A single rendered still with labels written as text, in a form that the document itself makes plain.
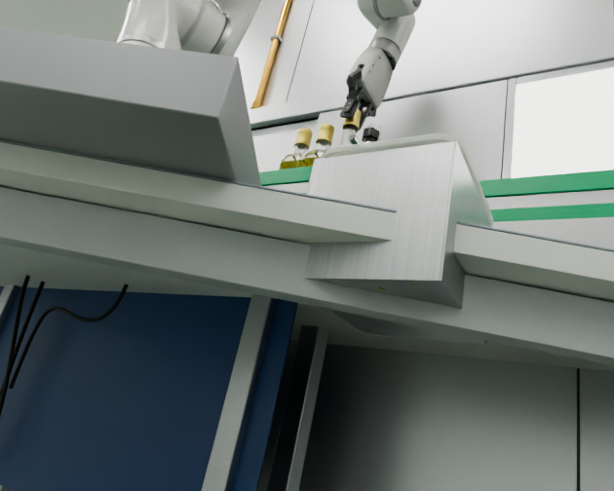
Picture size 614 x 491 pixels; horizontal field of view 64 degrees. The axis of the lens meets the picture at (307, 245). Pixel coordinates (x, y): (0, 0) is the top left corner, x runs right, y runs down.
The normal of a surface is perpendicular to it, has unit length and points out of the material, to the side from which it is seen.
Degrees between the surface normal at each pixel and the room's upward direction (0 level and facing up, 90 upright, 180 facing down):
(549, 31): 90
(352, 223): 90
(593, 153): 90
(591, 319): 90
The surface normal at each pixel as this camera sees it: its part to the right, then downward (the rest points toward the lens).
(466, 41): -0.47, -0.42
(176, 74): -0.01, -0.38
